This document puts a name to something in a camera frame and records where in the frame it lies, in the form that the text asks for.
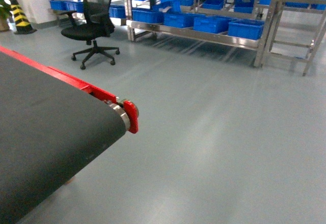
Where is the stainless steel side table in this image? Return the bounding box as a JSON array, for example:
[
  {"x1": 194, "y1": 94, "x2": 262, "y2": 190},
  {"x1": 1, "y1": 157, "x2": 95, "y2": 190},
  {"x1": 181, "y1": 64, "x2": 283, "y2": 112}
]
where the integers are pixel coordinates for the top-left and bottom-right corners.
[{"x1": 264, "y1": 0, "x2": 325, "y2": 76}]

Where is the blue plastic bin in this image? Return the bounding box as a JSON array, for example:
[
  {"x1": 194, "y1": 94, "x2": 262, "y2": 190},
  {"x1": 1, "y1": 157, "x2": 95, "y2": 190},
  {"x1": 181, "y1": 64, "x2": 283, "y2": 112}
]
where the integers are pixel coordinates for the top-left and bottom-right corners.
[
  {"x1": 164, "y1": 13, "x2": 195, "y2": 28},
  {"x1": 193, "y1": 16, "x2": 232, "y2": 34}
]

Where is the red conveyor side rail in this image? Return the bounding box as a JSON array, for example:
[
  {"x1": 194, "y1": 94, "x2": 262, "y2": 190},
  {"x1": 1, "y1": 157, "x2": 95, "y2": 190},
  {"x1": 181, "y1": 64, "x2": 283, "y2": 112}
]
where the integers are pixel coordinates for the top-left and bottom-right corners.
[{"x1": 1, "y1": 47, "x2": 139, "y2": 134}]

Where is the blue plastic bin middle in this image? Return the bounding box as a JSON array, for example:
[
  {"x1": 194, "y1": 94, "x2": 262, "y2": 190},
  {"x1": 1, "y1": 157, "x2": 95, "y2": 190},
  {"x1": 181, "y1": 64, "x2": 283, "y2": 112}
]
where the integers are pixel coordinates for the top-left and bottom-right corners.
[{"x1": 193, "y1": 16, "x2": 232, "y2": 34}]

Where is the blue plastic bin left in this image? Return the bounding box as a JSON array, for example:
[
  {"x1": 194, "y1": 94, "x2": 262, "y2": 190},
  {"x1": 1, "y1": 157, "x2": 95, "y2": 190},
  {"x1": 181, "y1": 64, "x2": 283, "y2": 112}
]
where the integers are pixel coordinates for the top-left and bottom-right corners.
[{"x1": 164, "y1": 13, "x2": 195, "y2": 28}]

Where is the yellow black traffic cone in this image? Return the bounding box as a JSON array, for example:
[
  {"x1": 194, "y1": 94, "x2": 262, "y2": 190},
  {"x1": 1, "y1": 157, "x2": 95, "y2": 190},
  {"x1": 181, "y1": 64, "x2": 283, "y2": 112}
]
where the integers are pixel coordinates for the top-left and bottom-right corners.
[{"x1": 10, "y1": 0, "x2": 37, "y2": 35}]

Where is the stainless steel shelf rack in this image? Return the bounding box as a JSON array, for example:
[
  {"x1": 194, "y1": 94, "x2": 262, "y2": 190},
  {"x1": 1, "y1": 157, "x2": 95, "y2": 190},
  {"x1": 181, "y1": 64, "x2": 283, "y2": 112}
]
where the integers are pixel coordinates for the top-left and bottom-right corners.
[{"x1": 45, "y1": 0, "x2": 283, "y2": 68}]

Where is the black office chair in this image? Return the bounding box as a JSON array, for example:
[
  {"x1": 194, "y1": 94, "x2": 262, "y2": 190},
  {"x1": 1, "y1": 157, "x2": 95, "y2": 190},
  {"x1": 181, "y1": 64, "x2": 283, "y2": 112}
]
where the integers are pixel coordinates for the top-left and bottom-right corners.
[{"x1": 61, "y1": 0, "x2": 120, "y2": 70}]

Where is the green potted plant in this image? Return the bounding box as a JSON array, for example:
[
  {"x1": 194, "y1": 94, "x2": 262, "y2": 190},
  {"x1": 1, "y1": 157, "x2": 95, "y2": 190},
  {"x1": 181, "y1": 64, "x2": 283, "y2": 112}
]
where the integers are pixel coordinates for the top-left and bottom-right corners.
[{"x1": 1, "y1": 0, "x2": 11, "y2": 32}]

